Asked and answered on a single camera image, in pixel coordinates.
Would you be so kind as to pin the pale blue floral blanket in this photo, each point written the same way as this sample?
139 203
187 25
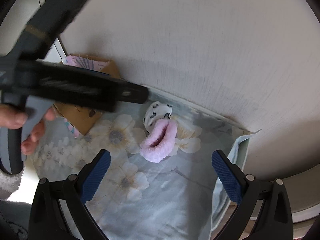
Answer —
162 205

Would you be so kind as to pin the dark cloth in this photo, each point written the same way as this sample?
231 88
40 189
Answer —
15 220

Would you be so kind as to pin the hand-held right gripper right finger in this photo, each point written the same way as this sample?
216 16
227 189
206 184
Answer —
226 175

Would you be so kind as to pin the white black-spotted sock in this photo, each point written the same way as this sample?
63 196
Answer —
157 112

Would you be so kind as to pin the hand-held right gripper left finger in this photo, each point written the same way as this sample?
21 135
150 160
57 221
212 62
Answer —
96 175

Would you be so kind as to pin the pink fluffy sock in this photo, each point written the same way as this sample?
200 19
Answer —
155 155

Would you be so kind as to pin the cardboard box with pink flaps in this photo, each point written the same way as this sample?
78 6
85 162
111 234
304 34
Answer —
82 120

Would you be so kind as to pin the person's left hand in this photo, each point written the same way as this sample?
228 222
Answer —
12 117

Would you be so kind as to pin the white fluffy cloth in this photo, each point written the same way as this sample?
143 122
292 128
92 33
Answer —
10 182

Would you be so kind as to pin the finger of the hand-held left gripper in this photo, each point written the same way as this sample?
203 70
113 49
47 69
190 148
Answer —
65 7
87 87

